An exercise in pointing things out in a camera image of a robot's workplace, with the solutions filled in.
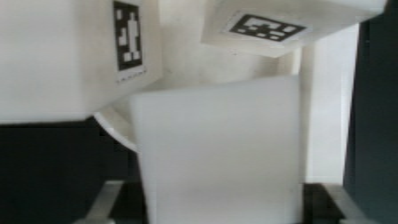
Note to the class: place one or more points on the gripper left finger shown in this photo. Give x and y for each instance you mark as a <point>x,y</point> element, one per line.
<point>99,214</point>

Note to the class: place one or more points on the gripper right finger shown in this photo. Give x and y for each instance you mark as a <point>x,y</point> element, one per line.
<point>330,206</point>

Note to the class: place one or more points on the white stool leg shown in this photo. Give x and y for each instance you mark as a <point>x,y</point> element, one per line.
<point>267,27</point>
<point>81,56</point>
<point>219,153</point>

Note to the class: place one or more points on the white round stool seat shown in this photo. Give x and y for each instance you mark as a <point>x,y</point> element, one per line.
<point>198,63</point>

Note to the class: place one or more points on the white U-shaped fence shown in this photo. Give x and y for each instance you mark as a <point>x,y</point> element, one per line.
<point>328,73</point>

